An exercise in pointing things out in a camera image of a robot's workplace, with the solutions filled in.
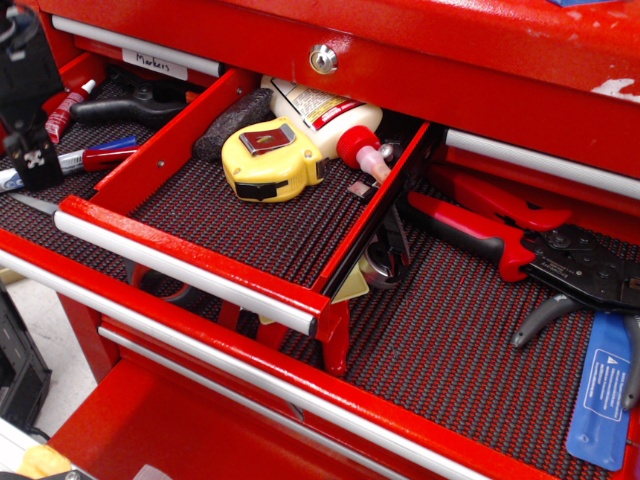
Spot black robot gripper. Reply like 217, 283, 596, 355
1, 1, 64, 191

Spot blue capped white marker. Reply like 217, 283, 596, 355
91, 135, 137, 150

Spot white markers drawer label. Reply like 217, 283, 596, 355
122, 49, 188, 81

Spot small open red drawer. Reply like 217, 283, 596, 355
54, 69, 429, 376

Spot wide open red drawer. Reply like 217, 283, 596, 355
0, 52, 640, 480

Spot red capped white marker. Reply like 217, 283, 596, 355
1, 145, 138, 193

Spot red threadlocker tube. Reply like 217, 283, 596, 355
45, 79, 97, 144

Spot black spring clamp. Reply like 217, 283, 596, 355
70, 64, 204, 129

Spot black tape roll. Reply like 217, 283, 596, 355
124, 259, 203, 307

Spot black box on floor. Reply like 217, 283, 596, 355
1, 284, 52, 432

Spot dark grey sanding sponge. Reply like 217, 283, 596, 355
192, 88, 273, 161

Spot yellow tape measure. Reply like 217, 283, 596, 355
221, 117, 327, 203

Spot red metal tool chest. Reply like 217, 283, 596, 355
0, 0, 640, 480

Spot silver cabinet lock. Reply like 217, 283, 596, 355
309, 44, 338, 75

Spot white glue bottle red cap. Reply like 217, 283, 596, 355
261, 75, 391, 184

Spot silver round metal tool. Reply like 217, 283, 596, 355
359, 207, 411, 290

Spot red handled crimping tool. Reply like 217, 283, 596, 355
398, 164, 639, 313

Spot grey handled pliers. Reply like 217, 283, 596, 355
511, 294, 639, 411

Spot upper right closed drawer handle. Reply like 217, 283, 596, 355
444, 129, 639, 200

